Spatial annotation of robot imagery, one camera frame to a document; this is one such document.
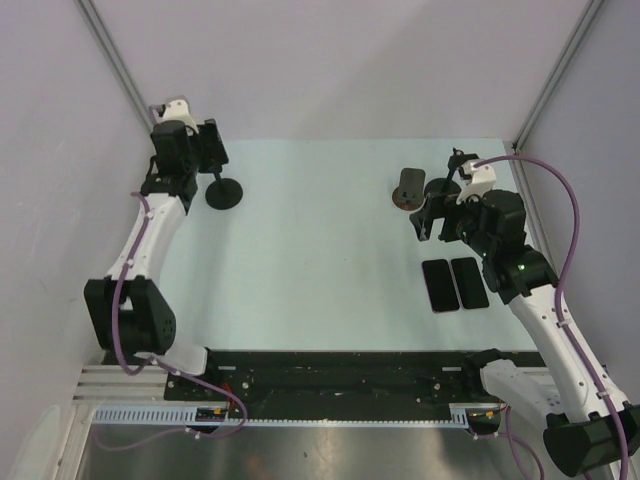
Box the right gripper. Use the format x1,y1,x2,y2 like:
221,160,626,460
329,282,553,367
409,186,495,257

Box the black phone stand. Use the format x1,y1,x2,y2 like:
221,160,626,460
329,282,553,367
200,162,244,210
424,148,466,197

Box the purple-edged phone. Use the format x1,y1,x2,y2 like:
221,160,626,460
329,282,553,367
422,259,460,313

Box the black phone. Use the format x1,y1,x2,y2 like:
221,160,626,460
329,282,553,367
451,257,490,310

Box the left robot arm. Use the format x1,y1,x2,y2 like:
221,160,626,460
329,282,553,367
84,119,228,400

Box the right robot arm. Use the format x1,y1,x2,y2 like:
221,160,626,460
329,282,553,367
410,190,639,478

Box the brown-based phone stand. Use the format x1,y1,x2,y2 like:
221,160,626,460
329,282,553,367
392,167,426,211

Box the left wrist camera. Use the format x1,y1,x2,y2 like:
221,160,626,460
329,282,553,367
149,98,199,134

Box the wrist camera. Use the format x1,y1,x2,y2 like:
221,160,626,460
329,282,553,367
149,98,199,134
456,160,496,205

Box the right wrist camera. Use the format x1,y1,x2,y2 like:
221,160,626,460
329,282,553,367
456,160,496,205

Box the left aluminium frame post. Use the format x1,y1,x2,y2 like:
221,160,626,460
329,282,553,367
74,0,153,145

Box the aluminium frame post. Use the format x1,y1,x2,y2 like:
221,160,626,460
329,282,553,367
74,0,153,145
508,0,609,153

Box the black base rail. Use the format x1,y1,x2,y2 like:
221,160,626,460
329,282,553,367
164,349,551,419

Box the right aluminium frame post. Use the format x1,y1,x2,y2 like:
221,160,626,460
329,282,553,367
508,0,609,153

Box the white cable duct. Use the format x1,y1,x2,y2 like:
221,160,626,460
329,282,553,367
92,404,502,429

